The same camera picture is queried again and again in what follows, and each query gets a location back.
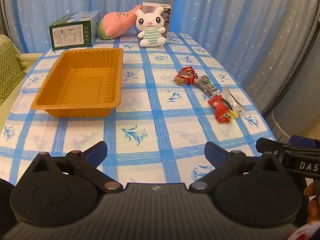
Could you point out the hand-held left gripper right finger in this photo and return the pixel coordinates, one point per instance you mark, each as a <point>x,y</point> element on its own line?
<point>212,153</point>

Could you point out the red candy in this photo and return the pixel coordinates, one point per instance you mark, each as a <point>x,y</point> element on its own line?
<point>183,75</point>
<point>188,70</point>
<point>192,78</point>

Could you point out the clear white snack wrapper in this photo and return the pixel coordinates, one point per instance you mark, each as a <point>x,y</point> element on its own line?
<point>228,93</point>

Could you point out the white rabbit plush toy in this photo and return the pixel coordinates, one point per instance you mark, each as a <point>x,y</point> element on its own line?
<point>150,27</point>

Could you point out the grey lace-trimmed cover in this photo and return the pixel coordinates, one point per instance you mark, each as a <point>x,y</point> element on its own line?
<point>295,120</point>

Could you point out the green brown candy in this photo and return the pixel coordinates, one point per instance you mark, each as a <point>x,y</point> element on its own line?
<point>180,81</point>

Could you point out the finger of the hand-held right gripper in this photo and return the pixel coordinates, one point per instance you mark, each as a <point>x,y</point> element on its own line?
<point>271,146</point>
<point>303,140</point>

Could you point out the pink plush toy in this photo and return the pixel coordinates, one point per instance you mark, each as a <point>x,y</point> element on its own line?
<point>115,22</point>

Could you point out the orange plastic tray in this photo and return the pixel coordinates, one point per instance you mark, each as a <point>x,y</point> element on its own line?
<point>82,85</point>

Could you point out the green zigzag cushion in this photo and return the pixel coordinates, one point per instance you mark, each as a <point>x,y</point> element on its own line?
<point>8,67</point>

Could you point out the person's right hand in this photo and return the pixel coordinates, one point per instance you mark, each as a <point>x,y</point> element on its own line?
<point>314,205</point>

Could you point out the brown white cardboard box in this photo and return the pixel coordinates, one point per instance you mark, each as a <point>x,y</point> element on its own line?
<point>167,15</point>

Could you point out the long red snack packet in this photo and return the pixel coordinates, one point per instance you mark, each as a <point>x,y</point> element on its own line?
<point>220,107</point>

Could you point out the blue checked tablecloth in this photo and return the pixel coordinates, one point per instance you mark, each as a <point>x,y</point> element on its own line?
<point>155,120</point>

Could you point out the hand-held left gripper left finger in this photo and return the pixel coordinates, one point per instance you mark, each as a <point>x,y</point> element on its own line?
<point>96,153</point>

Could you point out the green cardboard box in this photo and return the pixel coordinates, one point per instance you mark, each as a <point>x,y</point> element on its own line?
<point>71,33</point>

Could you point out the red white clothing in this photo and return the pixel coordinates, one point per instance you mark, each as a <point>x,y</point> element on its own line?
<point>307,235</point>

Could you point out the grey snack packet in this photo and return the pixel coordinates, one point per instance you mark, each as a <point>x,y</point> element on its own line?
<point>206,85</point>

